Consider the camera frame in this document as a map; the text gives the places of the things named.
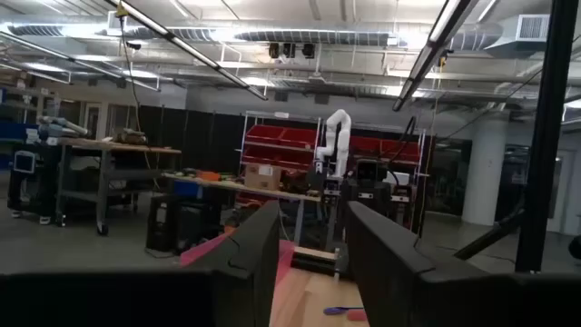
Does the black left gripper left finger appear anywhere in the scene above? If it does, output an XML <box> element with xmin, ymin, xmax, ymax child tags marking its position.
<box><xmin>181</xmin><ymin>199</ymin><xmax>281</xmax><ymax>327</ymax></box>

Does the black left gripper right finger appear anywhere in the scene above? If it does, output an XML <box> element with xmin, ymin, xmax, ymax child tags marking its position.
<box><xmin>346</xmin><ymin>200</ymin><xmax>437</xmax><ymax>327</ymax></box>

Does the iridescent fork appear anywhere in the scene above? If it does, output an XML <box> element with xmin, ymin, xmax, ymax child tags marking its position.
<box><xmin>322</xmin><ymin>306</ymin><xmax>364</xmax><ymax>316</ymax></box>

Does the black equipment box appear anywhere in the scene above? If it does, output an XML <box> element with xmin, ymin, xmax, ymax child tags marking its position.
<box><xmin>174</xmin><ymin>199</ymin><xmax>224</xmax><ymax>255</ymax></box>

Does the long wooden workbench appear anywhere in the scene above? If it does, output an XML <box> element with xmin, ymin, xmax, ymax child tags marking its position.
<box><xmin>161</xmin><ymin>171</ymin><xmax>329</xmax><ymax>249</ymax></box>

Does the cardboard box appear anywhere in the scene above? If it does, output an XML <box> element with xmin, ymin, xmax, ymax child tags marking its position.
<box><xmin>243</xmin><ymin>163</ymin><xmax>283</xmax><ymax>192</ymax></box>

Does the black computer tower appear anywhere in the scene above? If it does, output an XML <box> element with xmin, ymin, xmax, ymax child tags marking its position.
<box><xmin>144</xmin><ymin>193</ymin><xmax>183</xmax><ymax>253</ymax></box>

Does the small blue box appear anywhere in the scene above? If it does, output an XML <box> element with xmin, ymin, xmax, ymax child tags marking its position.
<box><xmin>173</xmin><ymin>180</ymin><xmax>204</xmax><ymax>200</ymax></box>

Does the red storage bin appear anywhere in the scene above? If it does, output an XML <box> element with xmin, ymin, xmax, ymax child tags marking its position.
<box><xmin>380</xmin><ymin>139</ymin><xmax>422</xmax><ymax>164</ymax></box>
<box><xmin>241</xmin><ymin>145</ymin><xmax>279</xmax><ymax>167</ymax></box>
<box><xmin>275</xmin><ymin>148</ymin><xmax>315</xmax><ymax>171</ymax></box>
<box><xmin>279</xmin><ymin>127</ymin><xmax>319</xmax><ymax>149</ymax></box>
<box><xmin>244</xmin><ymin>124</ymin><xmax>286</xmax><ymax>145</ymax></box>
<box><xmin>349</xmin><ymin>135</ymin><xmax>385</xmax><ymax>158</ymax></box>

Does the white pillar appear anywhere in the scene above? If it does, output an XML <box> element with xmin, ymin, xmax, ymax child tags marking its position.
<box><xmin>461</xmin><ymin>118</ymin><xmax>508</xmax><ymax>227</ymax></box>

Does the black partition curtain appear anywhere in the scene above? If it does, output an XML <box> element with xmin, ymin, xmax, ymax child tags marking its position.
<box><xmin>137</xmin><ymin>104</ymin><xmax>249</xmax><ymax>179</ymax></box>

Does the brown bundle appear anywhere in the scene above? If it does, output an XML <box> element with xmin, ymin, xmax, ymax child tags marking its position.
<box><xmin>112</xmin><ymin>127</ymin><xmax>149</xmax><ymax>146</ymax></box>

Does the metal-framed workbench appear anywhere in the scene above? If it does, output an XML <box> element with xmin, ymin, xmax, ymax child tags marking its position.
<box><xmin>8</xmin><ymin>135</ymin><xmax>182</xmax><ymax>237</ymax></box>

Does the long ceiling light strip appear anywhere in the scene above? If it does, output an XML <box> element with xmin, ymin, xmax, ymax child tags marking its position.
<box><xmin>103</xmin><ymin>0</ymin><xmax>270</xmax><ymax>102</ymax></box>
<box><xmin>391</xmin><ymin>0</ymin><xmax>476</xmax><ymax>113</ymax></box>
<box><xmin>0</xmin><ymin>30</ymin><xmax>161</xmax><ymax>93</ymax></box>

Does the grey rolled bundle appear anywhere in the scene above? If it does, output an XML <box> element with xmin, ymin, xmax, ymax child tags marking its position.
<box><xmin>36</xmin><ymin>114</ymin><xmax>91</xmax><ymax>140</ymax></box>

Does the small grey monitor device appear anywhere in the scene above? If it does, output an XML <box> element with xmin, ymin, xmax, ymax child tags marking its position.
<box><xmin>12</xmin><ymin>150</ymin><xmax>37</xmax><ymax>174</ymax></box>

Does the blue storage box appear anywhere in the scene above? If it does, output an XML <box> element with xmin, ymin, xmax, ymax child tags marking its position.
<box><xmin>0</xmin><ymin>122</ymin><xmax>41</xmax><ymax>143</ymax></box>

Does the right arm cable loop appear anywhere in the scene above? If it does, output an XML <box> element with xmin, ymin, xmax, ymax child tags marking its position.
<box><xmin>385</xmin><ymin>115</ymin><xmax>418</xmax><ymax>183</ymax></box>

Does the wire shelf rack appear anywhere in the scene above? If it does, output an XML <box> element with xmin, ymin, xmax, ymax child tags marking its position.
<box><xmin>236</xmin><ymin>110</ymin><xmax>428</xmax><ymax>183</ymax></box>

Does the silver ceiling duct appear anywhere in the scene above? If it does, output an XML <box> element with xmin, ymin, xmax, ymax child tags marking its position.
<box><xmin>6</xmin><ymin>23</ymin><xmax>400</xmax><ymax>48</ymax></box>

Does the white duct vent grille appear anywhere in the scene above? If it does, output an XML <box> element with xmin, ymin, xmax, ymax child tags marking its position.
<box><xmin>481</xmin><ymin>13</ymin><xmax>553</xmax><ymax>59</ymax></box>

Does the hanging cable with yellow connector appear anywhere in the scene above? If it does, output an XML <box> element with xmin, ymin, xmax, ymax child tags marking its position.
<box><xmin>113</xmin><ymin>0</ymin><xmax>155</xmax><ymax>173</ymax></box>

